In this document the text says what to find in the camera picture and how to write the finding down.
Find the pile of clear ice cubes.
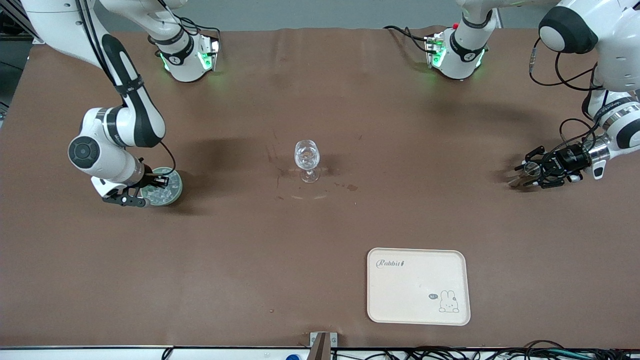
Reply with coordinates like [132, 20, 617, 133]
[145, 171, 178, 203]

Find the clear wine glass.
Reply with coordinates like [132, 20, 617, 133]
[293, 139, 322, 184]

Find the green round bowl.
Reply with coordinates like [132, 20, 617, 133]
[139, 166, 184, 207]

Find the brown table mat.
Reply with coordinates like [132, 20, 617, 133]
[0, 26, 640, 349]

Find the cream rabbit print tray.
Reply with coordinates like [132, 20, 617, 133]
[366, 247, 472, 327]

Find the brown upright bar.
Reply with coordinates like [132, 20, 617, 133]
[310, 332, 332, 360]

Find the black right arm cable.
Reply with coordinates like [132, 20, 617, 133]
[75, 0, 177, 177]

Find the aluminium frame profile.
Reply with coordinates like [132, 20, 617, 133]
[0, 10, 41, 45]

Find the tangle of black cables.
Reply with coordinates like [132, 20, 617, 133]
[331, 340, 640, 360]

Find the grey metal bracket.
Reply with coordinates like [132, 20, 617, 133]
[309, 331, 339, 349]

